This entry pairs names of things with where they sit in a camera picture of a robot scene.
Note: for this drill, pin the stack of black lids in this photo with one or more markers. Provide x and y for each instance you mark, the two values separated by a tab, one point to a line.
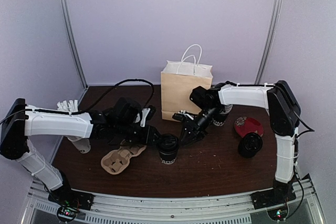
250	145

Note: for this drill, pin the bundle of wrapped straws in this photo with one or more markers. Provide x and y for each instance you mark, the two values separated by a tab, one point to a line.
68	106

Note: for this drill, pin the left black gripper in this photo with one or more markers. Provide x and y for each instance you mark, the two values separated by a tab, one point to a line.
147	140

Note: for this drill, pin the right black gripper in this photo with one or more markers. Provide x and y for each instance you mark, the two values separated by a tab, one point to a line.
195	130

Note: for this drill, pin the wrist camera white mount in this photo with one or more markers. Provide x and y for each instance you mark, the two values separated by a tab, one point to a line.
183	115
144	115

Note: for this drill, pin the red patterned plate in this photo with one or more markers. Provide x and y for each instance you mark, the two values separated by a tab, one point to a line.
244	125

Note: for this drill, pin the white cup holding straws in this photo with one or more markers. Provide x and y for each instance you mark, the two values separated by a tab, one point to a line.
81	144

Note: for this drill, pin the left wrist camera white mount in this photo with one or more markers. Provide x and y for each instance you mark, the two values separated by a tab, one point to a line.
144	115

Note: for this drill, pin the stack of paper cups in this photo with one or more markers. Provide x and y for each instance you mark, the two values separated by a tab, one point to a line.
221	115

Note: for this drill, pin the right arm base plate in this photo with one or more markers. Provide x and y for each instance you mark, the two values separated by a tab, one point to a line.
271	197

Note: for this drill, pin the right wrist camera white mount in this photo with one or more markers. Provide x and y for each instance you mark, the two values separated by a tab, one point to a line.
183	115

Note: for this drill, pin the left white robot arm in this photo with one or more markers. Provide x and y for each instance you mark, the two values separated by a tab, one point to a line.
127	119

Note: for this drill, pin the brown paper takeout bag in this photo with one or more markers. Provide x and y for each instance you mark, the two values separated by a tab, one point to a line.
179	78

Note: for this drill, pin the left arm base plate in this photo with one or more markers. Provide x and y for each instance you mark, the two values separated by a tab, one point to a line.
74	199

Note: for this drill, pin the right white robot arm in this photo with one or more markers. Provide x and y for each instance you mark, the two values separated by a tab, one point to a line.
284	114

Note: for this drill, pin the aluminium front rail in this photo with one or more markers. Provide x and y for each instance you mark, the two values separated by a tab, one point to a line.
235	208

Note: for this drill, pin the left aluminium corner post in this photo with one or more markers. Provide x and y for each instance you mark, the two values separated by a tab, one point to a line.
72	43

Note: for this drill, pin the cardboard cup carrier tray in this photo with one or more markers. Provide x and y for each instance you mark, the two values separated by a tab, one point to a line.
116	161

